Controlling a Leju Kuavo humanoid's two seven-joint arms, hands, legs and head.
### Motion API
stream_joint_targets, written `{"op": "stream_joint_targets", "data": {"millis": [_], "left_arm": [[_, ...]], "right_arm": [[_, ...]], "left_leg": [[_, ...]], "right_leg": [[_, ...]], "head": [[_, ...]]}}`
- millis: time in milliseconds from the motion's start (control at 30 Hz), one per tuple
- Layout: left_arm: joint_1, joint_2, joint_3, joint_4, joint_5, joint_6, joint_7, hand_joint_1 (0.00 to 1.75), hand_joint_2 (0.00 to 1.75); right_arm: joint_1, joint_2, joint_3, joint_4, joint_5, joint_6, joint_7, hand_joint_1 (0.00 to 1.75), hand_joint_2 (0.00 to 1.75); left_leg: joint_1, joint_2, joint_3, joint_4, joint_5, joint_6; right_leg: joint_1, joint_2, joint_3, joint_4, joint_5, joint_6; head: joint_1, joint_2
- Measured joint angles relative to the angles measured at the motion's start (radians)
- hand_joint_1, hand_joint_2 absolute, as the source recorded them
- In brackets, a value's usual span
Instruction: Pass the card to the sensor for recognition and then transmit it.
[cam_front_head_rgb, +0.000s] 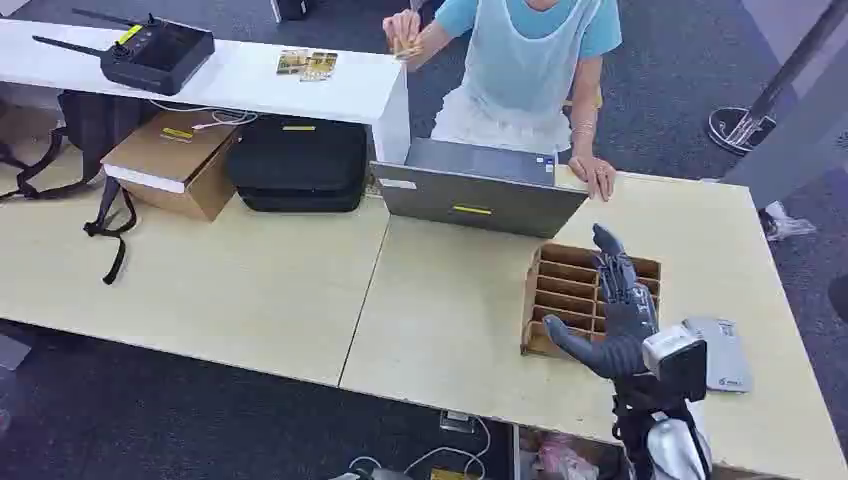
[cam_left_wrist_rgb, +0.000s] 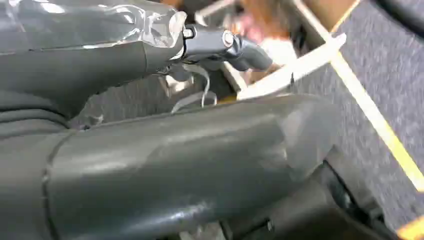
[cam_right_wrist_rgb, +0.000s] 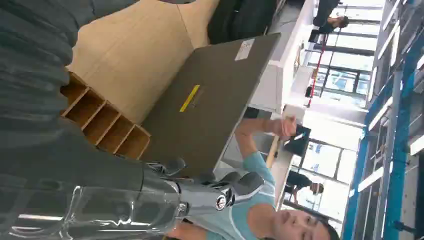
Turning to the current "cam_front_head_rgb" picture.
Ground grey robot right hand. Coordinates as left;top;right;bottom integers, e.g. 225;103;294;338
543;223;660;381

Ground pink plastic bag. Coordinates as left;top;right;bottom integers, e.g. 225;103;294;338
531;433;600;480

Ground brown cardboard box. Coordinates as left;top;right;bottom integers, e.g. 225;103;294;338
100;108;244;223

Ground black stand with round base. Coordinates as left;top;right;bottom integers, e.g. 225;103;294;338
706;0;848;158

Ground white shelf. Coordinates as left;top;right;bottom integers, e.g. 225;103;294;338
0;17;413;166

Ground grey flat pouch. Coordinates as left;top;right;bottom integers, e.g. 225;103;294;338
681;315;755;395

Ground grey laptop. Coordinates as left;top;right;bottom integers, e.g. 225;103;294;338
370;137;590;240

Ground person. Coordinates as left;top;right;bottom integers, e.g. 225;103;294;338
382;0;625;203

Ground person's left hand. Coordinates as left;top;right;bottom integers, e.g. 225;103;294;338
567;154;618;203

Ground black remote controller with antennas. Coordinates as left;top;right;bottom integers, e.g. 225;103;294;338
31;7;217;98

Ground black carrying case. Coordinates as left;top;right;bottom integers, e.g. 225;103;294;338
226;115;370;215

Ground person's right hand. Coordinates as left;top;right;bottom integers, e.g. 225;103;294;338
382;9;425;60

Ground black backpack with straps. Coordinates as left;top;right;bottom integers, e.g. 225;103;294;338
0;89;161;287

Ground white floor cable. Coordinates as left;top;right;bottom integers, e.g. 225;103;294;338
329;415;493;480

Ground wooden card box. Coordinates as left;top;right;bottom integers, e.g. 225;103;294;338
520;242;663;360

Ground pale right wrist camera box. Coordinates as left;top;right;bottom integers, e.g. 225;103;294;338
641;323;709;404

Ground grey slanted panel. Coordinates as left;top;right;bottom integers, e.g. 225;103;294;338
721;58;848;211

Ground clear power adapter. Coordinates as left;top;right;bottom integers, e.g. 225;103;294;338
439;409;476;436

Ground white shoe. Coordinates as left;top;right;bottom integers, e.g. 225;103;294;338
760;201;818;242

